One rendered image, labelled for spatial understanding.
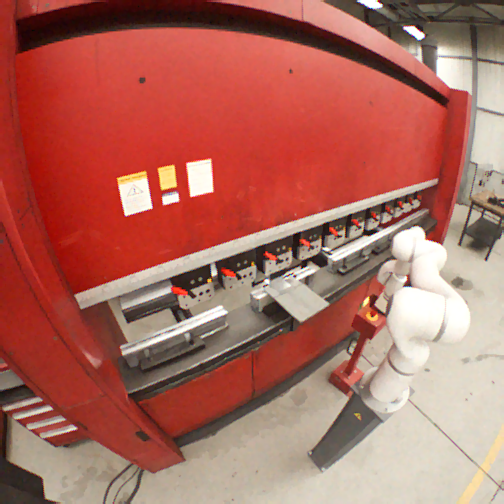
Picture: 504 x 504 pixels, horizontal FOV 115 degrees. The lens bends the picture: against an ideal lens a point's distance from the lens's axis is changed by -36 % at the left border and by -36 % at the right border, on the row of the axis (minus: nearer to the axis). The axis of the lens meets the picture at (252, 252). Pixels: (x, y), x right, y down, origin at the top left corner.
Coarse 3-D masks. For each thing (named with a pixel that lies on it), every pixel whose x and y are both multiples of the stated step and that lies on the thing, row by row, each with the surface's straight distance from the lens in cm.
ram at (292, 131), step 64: (64, 64) 77; (128, 64) 76; (192, 64) 80; (256, 64) 90; (320, 64) 112; (64, 128) 74; (128, 128) 74; (192, 128) 78; (256, 128) 88; (320, 128) 110; (384, 128) 156; (64, 192) 75; (256, 192) 92; (320, 192) 117; (384, 192) 171; (64, 256) 82; (128, 256) 82
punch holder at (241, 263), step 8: (232, 256) 97; (240, 256) 99; (248, 256) 101; (216, 264) 103; (224, 264) 97; (232, 264) 99; (240, 264) 101; (248, 264) 103; (240, 272) 102; (248, 272) 105; (224, 280) 101; (232, 280) 102; (240, 280) 105; (248, 280) 107; (224, 288) 106; (232, 288) 105
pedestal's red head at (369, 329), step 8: (368, 296) 152; (376, 296) 160; (360, 312) 149; (376, 312) 153; (360, 320) 149; (368, 320) 146; (376, 320) 148; (384, 320) 152; (360, 328) 152; (368, 328) 148; (376, 328) 145; (368, 336) 152
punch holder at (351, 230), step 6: (360, 210) 151; (348, 216) 146; (354, 216) 147; (360, 216) 152; (348, 222) 147; (360, 222) 155; (348, 228) 148; (354, 228) 151; (348, 234) 149; (354, 234) 154
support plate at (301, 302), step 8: (288, 280) 127; (296, 280) 127; (272, 288) 121; (296, 288) 122; (304, 288) 123; (272, 296) 117; (280, 296) 117; (288, 296) 117; (296, 296) 118; (304, 296) 118; (312, 296) 119; (280, 304) 113; (288, 304) 113; (296, 304) 114; (304, 304) 114; (312, 304) 115; (320, 304) 115; (328, 304) 116; (288, 312) 111; (296, 312) 110; (304, 312) 110; (312, 312) 111; (304, 320) 108
